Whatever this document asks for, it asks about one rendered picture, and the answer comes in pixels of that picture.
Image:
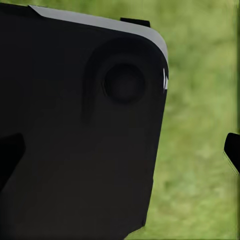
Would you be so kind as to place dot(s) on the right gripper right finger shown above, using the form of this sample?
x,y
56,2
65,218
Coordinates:
x,y
232,149

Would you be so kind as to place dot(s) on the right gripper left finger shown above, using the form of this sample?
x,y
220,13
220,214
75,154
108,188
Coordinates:
x,y
12,149

